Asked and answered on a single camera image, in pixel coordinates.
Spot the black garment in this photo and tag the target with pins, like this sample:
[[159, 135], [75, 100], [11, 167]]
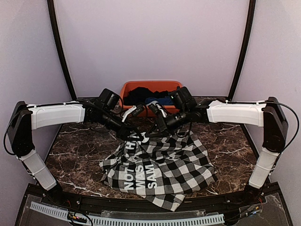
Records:
[[138, 95]]

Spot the blue garment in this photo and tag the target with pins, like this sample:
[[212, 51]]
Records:
[[162, 98]]

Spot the black white plaid shirt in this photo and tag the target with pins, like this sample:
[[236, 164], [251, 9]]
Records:
[[163, 170]]

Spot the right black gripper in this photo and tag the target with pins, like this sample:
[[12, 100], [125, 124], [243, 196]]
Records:
[[160, 123]]

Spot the black frame post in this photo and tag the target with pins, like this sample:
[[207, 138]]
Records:
[[59, 48], [243, 50]]

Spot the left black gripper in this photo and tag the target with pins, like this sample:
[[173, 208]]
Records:
[[125, 131]]

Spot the white slotted cable duct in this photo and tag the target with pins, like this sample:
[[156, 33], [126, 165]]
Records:
[[118, 218]]

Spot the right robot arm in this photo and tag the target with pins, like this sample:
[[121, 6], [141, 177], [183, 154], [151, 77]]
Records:
[[267, 114]]

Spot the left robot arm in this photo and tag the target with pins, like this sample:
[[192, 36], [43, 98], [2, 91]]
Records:
[[26, 118]]

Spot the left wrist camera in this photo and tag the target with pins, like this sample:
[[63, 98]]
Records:
[[134, 111]]

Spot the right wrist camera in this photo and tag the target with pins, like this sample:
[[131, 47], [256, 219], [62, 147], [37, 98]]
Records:
[[157, 109]]

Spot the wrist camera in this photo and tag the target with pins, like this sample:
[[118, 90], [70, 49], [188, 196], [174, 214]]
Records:
[[134, 111], [157, 109]]

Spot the left black frame post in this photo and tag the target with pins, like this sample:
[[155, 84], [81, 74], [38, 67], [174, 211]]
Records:
[[59, 48]]

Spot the right black frame post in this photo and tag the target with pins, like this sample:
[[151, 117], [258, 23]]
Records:
[[243, 50]]

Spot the black front rail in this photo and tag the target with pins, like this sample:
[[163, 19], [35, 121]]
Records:
[[226, 203]]

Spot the orange plastic basin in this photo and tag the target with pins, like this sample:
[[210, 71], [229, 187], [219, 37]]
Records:
[[153, 86]]

